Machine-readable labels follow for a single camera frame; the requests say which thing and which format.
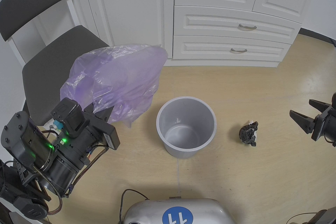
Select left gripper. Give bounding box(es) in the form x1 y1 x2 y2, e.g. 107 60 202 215
54 103 121 169

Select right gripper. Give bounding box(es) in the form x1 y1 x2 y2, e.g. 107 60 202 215
289 99 336 147

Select purple plastic bag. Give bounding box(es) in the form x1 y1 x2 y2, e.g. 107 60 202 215
60 44 168 128

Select black plastic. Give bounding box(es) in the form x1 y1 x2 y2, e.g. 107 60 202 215
238 120 259 147

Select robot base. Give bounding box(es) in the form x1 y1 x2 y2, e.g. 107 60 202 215
123 198 235 224

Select white trash bin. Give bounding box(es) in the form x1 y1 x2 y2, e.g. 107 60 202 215
156 96 217 158

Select white chair dark grey cushions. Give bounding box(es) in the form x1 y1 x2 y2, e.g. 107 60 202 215
0 0 111 129

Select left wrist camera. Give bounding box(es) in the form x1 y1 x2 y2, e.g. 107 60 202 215
51 98 90 138

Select black cable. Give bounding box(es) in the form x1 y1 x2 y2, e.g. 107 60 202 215
47 145 109 215
119 189 150 223

